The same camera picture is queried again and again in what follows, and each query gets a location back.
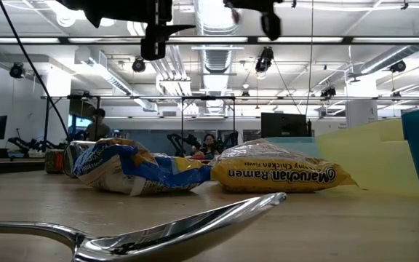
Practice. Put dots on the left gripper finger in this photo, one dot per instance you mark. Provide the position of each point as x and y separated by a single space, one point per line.
173 30

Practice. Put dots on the blue ramen packet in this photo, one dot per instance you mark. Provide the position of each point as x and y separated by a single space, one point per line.
122 163

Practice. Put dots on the furikake jar gold lid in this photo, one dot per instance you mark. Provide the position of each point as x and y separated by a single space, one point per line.
72 160

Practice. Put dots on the yellow Maruchan ramen packet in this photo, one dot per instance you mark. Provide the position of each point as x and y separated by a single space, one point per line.
278 176

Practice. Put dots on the silver metal spoon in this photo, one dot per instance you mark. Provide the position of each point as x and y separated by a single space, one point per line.
180 236

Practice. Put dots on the black background robot arm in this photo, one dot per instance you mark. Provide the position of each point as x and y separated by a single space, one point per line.
231 140
31 145
180 142

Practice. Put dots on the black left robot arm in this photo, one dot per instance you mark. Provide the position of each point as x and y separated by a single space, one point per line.
86 9

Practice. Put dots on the black ceiling spotlight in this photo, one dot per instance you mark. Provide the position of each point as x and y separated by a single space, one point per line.
264 60
327 92
17 71
138 65
398 66

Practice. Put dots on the person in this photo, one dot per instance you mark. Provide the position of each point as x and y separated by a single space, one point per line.
209 145
98 131

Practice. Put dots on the black monitor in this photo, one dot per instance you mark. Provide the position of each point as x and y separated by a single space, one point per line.
284 125

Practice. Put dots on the blue glowing screen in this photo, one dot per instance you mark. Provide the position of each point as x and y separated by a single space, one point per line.
78 122

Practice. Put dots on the light teal translucent bin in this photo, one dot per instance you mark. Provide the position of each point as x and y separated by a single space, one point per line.
304 145

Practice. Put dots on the yellow translucent bin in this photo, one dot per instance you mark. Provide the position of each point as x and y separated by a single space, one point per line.
369 160

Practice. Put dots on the silver ventilation duct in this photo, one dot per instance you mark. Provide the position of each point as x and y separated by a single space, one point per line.
218 22

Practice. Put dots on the black background workstation frame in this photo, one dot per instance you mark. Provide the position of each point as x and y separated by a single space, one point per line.
209 98

